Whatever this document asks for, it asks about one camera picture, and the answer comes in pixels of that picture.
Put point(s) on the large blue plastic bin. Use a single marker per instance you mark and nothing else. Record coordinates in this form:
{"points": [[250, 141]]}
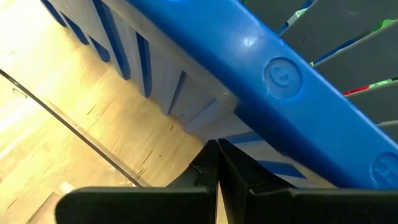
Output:
{"points": [[280, 109]]}

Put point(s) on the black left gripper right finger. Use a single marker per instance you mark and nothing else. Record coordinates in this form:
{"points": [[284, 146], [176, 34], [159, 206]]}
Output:
{"points": [[311, 207]]}

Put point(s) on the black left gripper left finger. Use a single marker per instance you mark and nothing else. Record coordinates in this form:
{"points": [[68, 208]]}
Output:
{"points": [[140, 205]]}

